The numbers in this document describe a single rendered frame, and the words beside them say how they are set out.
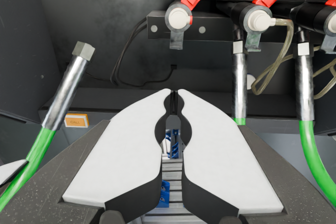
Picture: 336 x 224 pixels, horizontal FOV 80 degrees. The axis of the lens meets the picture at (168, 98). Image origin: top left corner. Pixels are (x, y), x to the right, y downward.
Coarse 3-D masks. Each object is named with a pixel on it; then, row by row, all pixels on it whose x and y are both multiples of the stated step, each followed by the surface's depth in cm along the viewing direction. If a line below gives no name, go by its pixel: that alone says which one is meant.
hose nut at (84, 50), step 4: (76, 44) 21; (80, 44) 21; (84, 44) 21; (88, 44) 22; (76, 48) 21; (80, 48) 21; (84, 48) 21; (88, 48) 21; (92, 48) 22; (72, 52) 21; (76, 52) 21; (80, 52) 21; (84, 52) 21; (88, 52) 21; (92, 52) 22; (80, 56) 21; (84, 56) 21; (88, 56) 21; (92, 56) 22; (88, 60) 22
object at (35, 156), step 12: (48, 132) 20; (36, 144) 20; (48, 144) 20; (36, 156) 20; (24, 168) 19; (36, 168) 20; (12, 180) 19; (24, 180) 19; (12, 192) 18; (0, 204) 17
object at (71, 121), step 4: (68, 120) 45; (72, 120) 45; (76, 120) 45; (80, 120) 45; (68, 124) 46; (72, 124) 45; (76, 124) 45; (80, 124) 45; (84, 124) 45; (88, 124) 46
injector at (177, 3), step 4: (176, 0) 25; (172, 4) 20; (176, 4) 20; (180, 4) 20; (184, 4) 20; (168, 8) 20; (172, 8) 20; (184, 8) 20; (188, 8) 20; (168, 12) 20; (188, 12) 20; (168, 16) 22; (168, 24) 21; (188, 24) 21; (172, 28) 21; (180, 28) 21; (184, 28) 21
